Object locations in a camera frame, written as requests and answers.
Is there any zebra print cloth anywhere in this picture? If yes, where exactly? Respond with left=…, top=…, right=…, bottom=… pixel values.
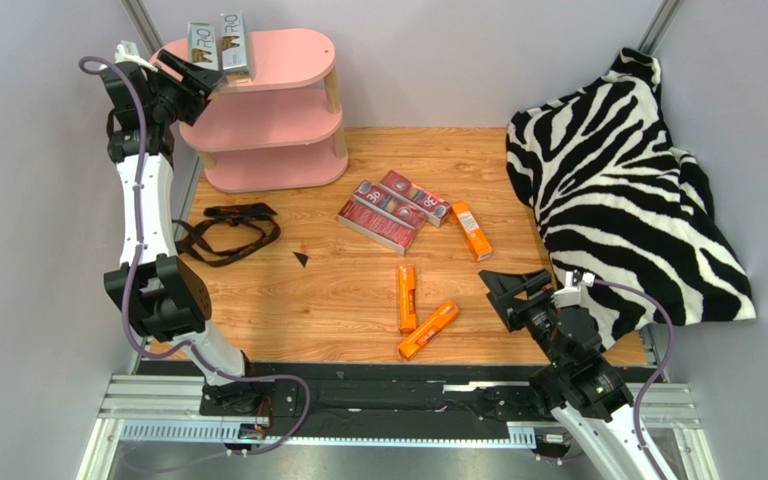
left=505, top=48, right=756, bottom=342

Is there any red toothpaste box front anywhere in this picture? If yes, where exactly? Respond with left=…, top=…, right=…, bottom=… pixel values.
left=337, top=200, right=417, bottom=255

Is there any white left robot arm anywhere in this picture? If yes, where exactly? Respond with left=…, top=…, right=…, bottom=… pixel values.
left=96, top=41, right=262, bottom=414

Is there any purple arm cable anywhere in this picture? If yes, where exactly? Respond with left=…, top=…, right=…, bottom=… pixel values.
left=590, top=278, right=678, bottom=480
left=77, top=55, right=312, bottom=461

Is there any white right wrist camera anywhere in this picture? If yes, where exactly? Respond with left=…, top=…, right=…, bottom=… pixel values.
left=551, top=270, right=596, bottom=309

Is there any red toothpaste box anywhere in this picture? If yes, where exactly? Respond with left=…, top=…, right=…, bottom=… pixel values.
left=378, top=170, right=452, bottom=227
left=352, top=180, right=426, bottom=230
left=337, top=200, right=417, bottom=255

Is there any teal silver toothpaste box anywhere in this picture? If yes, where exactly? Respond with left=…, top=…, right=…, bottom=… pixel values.
left=188, top=22, right=221, bottom=72

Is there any red toothpaste box back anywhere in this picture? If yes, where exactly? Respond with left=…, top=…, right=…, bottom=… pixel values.
left=378, top=170, right=452, bottom=227

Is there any orange toothpaste box diagonal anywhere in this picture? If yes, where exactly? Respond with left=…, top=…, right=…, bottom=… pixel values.
left=398, top=301, right=460, bottom=360

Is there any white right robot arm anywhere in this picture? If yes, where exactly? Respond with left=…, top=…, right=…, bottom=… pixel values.
left=479, top=270, right=675, bottom=479

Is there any pink three-tier shelf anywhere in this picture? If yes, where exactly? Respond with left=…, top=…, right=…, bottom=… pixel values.
left=180, top=28, right=349, bottom=193

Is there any small black triangle piece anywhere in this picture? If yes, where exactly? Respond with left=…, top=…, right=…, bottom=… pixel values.
left=294, top=252, right=309, bottom=267

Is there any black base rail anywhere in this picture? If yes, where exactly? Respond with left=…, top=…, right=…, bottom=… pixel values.
left=98, top=360, right=625, bottom=451

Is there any red toothpaste box middle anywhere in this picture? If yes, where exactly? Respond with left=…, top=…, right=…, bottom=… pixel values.
left=352, top=180, right=426, bottom=230

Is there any orange toothpaste box far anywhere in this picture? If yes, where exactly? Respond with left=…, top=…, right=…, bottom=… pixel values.
left=452, top=201, right=493, bottom=261

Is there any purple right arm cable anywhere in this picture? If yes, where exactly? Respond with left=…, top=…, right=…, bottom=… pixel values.
left=590, top=278, right=678, bottom=480

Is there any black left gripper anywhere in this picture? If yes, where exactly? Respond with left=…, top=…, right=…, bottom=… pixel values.
left=143, top=51, right=222, bottom=128

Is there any black orange strap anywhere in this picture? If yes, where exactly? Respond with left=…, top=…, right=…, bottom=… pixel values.
left=174, top=202, right=283, bottom=268

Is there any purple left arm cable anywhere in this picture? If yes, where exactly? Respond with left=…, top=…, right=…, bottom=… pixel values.
left=77, top=55, right=312, bottom=461

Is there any orange toothpaste box upright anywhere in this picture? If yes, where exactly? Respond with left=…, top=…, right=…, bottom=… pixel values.
left=397, top=264, right=418, bottom=334

